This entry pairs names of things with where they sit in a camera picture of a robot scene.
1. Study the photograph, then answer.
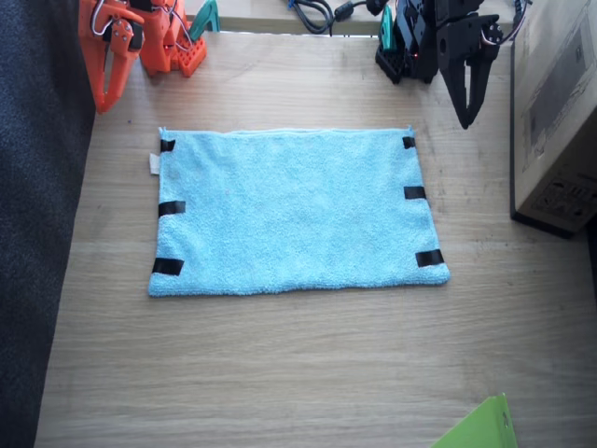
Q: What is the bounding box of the light blue towel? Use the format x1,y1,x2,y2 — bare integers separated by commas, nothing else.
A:
147,123,451,299

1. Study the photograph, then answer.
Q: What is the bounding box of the green table clamp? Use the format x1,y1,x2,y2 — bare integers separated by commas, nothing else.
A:
187,0,220,42
380,4,397,52

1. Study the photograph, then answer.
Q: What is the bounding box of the cardboard box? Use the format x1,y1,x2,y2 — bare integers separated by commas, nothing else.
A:
509,0,597,240

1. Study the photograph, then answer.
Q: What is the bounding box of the dark grey fabric couch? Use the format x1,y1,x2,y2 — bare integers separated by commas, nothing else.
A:
0,0,97,448

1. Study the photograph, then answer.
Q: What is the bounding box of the orange gripper servo wire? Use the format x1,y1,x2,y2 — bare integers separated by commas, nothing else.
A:
90,0,116,37

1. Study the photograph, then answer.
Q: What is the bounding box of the black gripper servo wire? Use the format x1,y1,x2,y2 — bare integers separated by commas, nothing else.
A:
482,0,533,47

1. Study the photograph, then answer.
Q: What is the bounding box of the black cable with ferrite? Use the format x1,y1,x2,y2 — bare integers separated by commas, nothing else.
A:
328,0,374,36

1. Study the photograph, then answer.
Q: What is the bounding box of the black looped cable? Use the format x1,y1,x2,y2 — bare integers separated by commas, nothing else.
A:
282,0,335,35

